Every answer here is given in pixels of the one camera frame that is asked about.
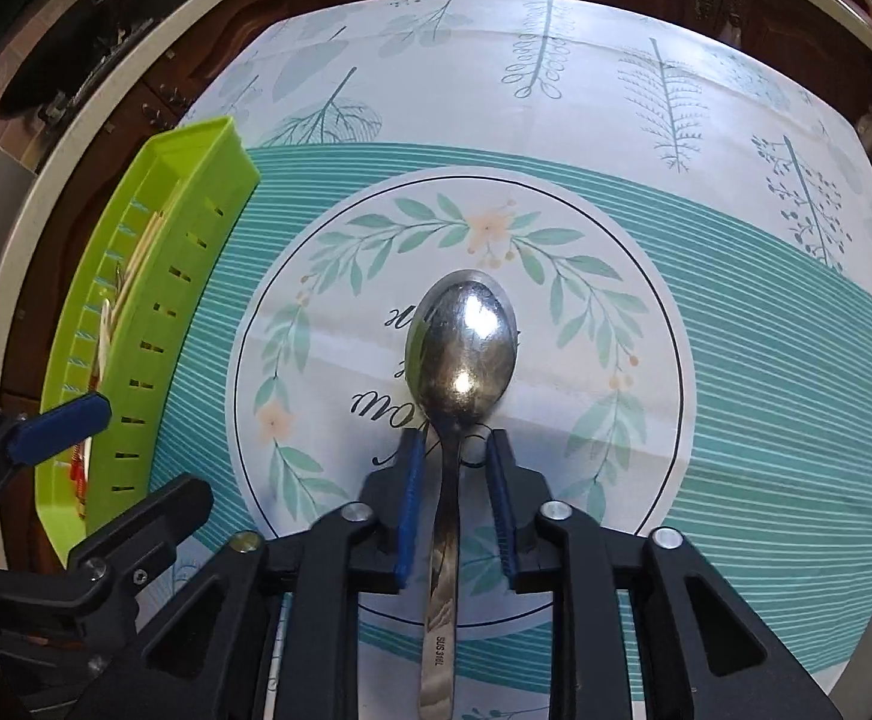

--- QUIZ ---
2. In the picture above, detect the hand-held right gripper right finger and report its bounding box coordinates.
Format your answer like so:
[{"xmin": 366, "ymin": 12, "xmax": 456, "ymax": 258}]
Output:
[{"xmin": 485, "ymin": 429, "xmax": 847, "ymax": 720}]

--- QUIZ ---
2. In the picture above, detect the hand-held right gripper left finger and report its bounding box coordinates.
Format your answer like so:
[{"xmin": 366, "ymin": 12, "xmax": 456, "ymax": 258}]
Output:
[{"xmin": 65, "ymin": 429, "xmax": 429, "ymax": 720}]

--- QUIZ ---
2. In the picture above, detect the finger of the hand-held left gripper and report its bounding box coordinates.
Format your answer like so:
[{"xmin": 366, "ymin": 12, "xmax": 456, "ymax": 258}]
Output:
[
  {"xmin": 0, "ymin": 394, "xmax": 113, "ymax": 550},
  {"xmin": 67, "ymin": 474, "xmax": 214, "ymax": 617}
]

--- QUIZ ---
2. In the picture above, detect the large steel spoon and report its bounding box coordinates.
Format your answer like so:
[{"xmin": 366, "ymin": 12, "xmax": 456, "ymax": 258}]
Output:
[{"xmin": 404, "ymin": 268, "xmax": 519, "ymax": 715}]

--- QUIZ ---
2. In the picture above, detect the green plastic utensil tray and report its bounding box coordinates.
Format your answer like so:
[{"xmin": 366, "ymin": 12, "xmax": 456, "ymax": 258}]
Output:
[{"xmin": 38, "ymin": 118, "xmax": 261, "ymax": 563}]

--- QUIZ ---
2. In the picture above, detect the leaf printed teal tablecloth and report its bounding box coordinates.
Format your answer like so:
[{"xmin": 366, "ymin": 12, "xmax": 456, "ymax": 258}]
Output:
[{"xmin": 132, "ymin": 0, "xmax": 872, "ymax": 720}]

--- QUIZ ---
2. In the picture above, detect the gas stove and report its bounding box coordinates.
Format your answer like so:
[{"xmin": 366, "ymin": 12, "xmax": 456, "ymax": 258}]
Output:
[{"xmin": 35, "ymin": 15, "xmax": 163, "ymax": 132}]

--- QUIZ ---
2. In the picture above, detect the black wok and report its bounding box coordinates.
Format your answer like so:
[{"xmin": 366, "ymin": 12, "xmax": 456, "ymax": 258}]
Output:
[{"xmin": 0, "ymin": 0, "xmax": 160, "ymax": 121}]

